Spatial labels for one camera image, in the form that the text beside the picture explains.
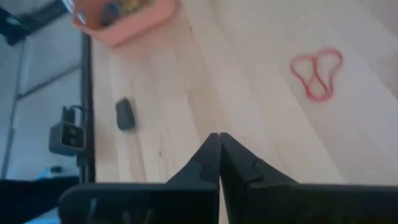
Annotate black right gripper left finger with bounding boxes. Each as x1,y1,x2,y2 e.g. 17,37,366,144
58,133,222,224

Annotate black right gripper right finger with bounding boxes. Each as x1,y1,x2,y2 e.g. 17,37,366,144
220,132,398,224

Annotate small black clip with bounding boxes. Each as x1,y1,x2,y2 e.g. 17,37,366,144
114,97,136,131

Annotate red rubber band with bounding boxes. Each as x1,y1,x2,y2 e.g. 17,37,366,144
289,47,345,103

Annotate orange plastic bin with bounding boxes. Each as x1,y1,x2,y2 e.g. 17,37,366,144
70,0,180,48

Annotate black crossbar with silver brackets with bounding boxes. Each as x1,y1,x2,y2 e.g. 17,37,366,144
61,0,96,184

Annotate small grey camera box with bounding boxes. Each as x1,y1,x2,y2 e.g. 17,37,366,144
49,105,87,156

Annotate black aluminium table frame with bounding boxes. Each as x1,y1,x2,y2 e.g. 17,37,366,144
0,6,68,46

